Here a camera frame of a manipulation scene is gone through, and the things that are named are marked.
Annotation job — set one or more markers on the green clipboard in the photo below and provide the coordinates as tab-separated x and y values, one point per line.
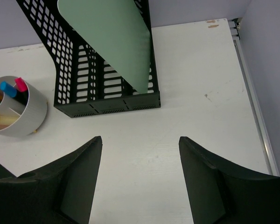
117	32

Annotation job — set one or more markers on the white round desk organizer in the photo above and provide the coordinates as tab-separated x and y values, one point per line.
31	115

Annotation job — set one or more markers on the black pink highlighter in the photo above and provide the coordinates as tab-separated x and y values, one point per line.
22	90

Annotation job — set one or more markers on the yellow highlighter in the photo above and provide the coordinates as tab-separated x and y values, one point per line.
7	120

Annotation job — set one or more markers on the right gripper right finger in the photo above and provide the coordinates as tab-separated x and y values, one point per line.
223	192

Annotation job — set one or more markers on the black blue highlighter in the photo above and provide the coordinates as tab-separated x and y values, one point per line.
11	91

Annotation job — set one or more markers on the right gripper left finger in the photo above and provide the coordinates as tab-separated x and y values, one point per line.
60	192

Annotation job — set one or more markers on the black mesh file organizer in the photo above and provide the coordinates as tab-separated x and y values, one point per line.
86	84

